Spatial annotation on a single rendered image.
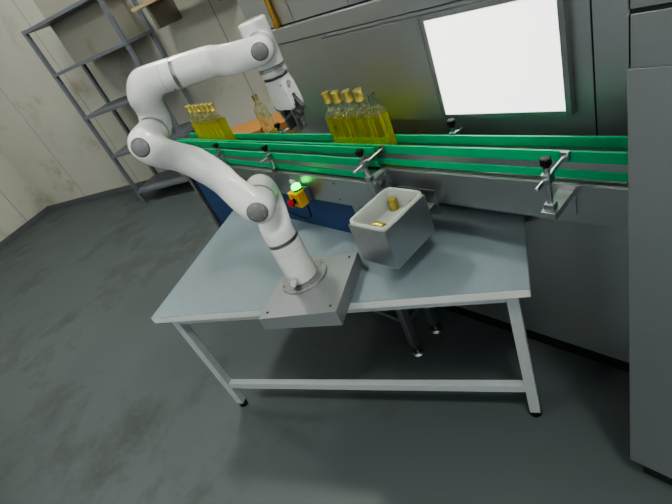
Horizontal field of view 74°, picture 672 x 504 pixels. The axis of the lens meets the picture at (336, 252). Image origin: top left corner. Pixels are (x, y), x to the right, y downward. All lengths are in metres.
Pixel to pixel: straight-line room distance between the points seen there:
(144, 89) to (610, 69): 1.26
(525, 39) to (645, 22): 0.53
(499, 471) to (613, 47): 1.46
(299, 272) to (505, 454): 1.07
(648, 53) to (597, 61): 0.46
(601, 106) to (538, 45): 0.24
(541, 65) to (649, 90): 0.50
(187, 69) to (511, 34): 0.90
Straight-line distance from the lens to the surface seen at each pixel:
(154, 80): 1.46
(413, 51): 1.62
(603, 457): 2.00
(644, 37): 0.95
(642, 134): 1.02
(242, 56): 1.33
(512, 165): 1.41
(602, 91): 1.44
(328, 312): 1.51
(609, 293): 1.86
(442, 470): 2.02
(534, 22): 1.40
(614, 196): 1.32
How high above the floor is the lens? 1.76
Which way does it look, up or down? 32 degrees down
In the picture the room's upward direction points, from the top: 25 degrees counter-clockwise
